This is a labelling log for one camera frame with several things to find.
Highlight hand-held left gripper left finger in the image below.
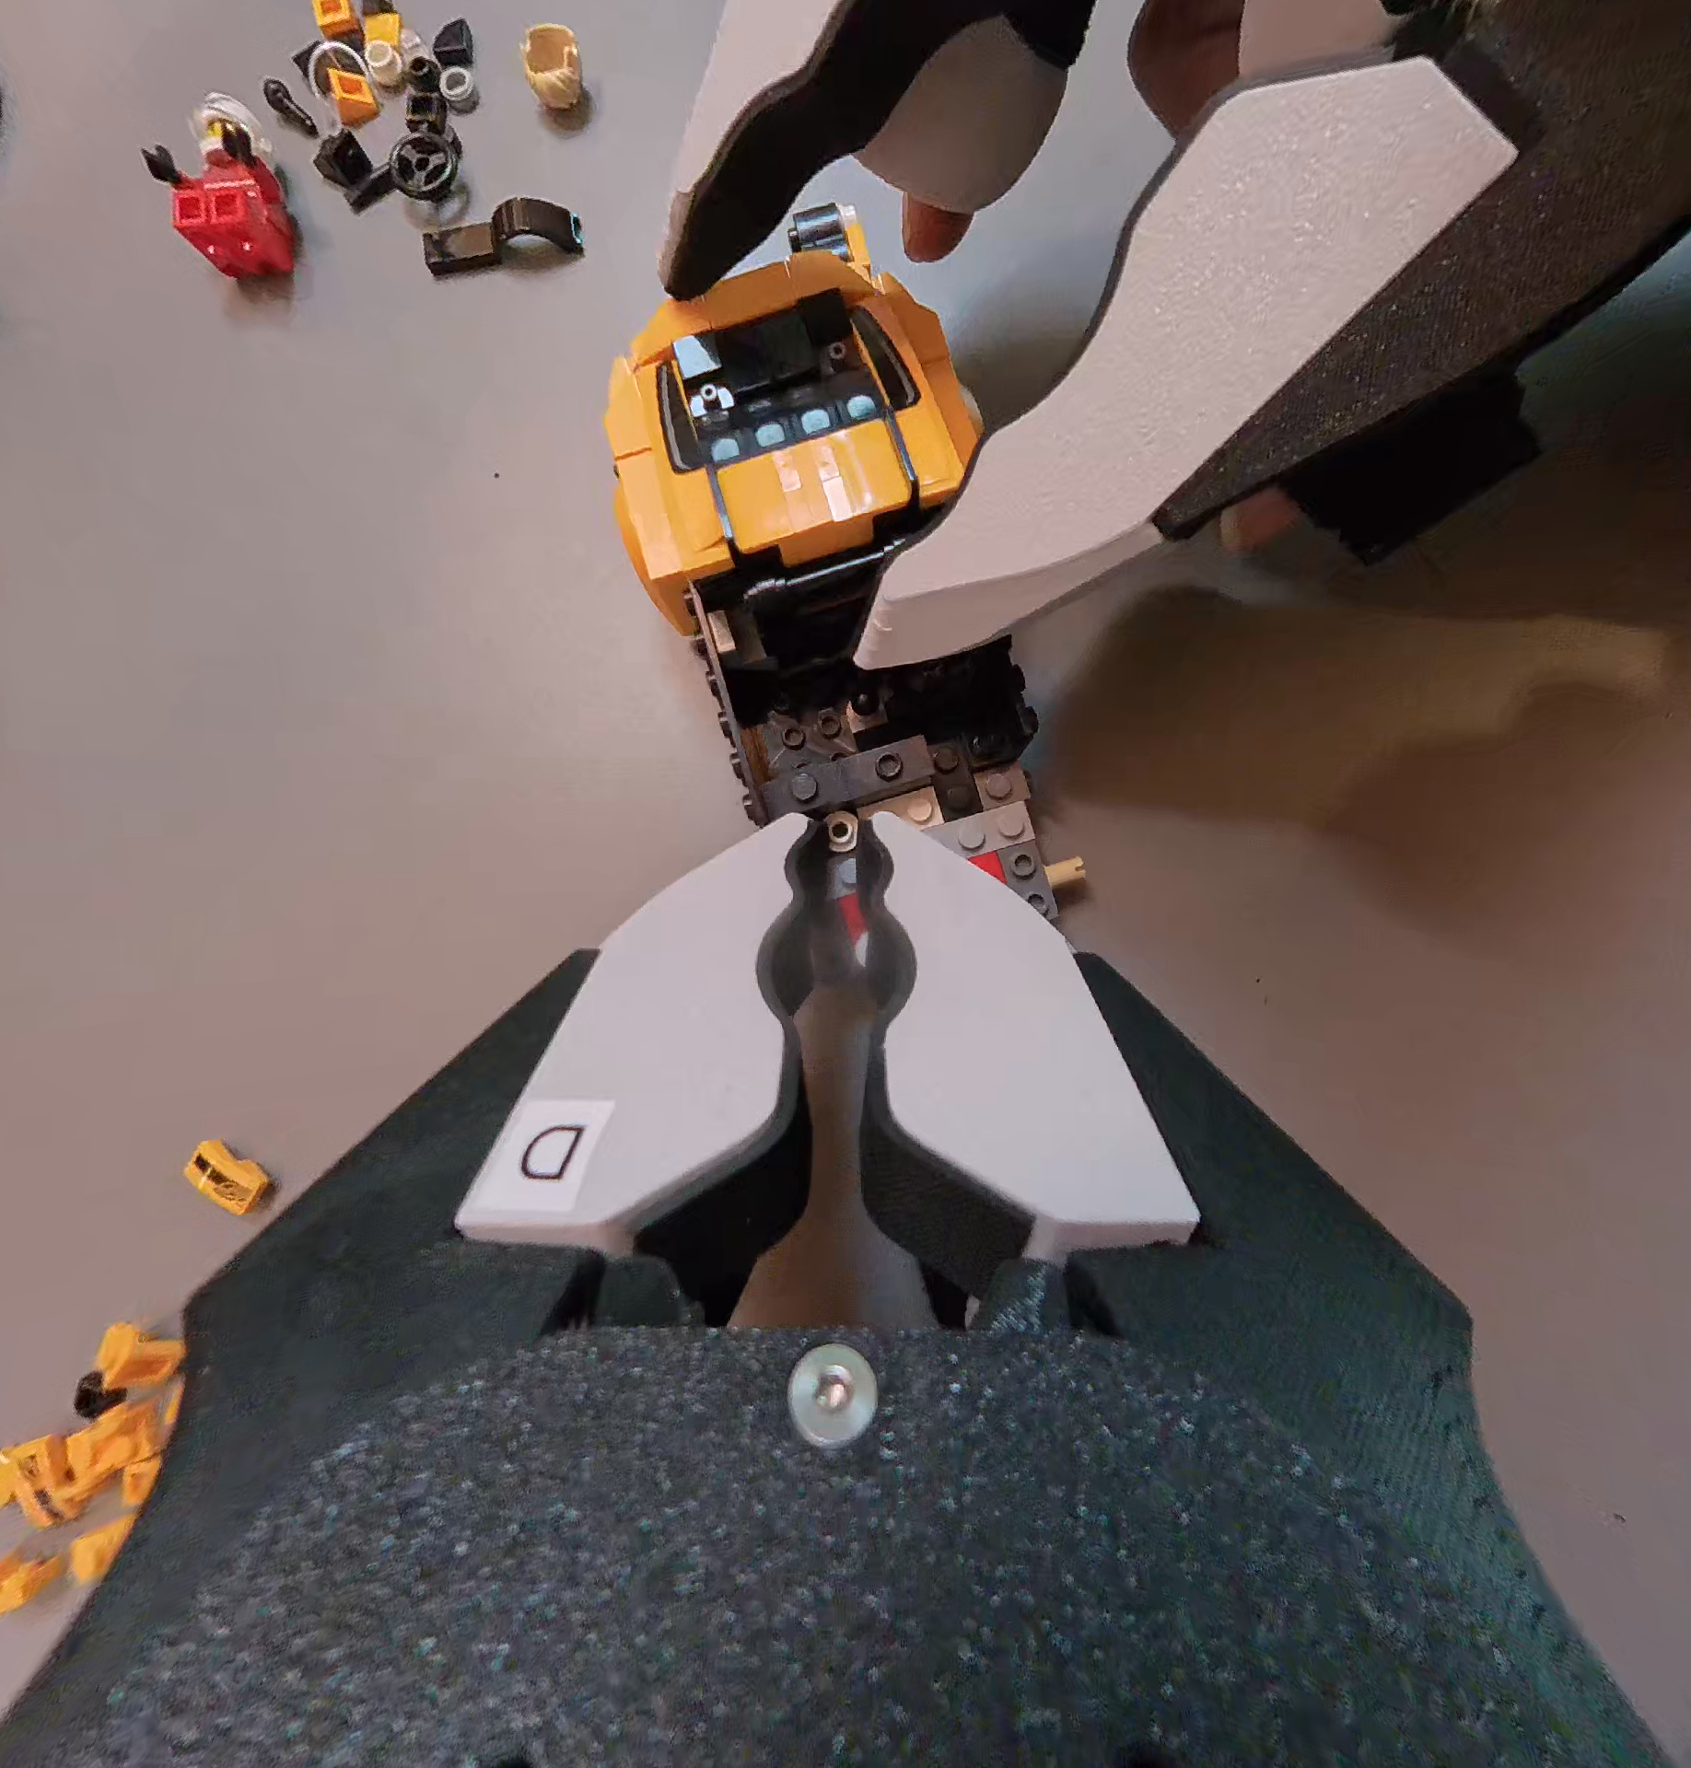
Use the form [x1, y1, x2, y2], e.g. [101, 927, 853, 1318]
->
[454, 815, 809, 1257]

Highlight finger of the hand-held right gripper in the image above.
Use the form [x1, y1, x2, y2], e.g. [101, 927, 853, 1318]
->
[659, 0, 1003, 302]
[860, 55, 1521, 671]

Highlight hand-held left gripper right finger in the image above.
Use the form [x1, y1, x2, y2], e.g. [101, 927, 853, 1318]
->
[860, 815, 1202, 1265]

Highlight yellow black lego car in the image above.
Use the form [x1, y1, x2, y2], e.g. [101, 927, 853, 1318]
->
[608, 254, 1089, 969]

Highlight orange lego pieces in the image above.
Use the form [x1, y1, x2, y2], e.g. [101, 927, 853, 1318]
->
[0, 1138, 274, 1624]

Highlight black lego arch piece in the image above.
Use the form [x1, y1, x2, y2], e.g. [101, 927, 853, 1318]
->
[424, 197, 584, 278]

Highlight pile of small lego parts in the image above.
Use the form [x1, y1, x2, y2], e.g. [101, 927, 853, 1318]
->
[259, 0, 482, 209]

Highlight red lego seat piece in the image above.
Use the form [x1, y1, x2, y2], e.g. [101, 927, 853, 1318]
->
[140, 130, 298, 278]

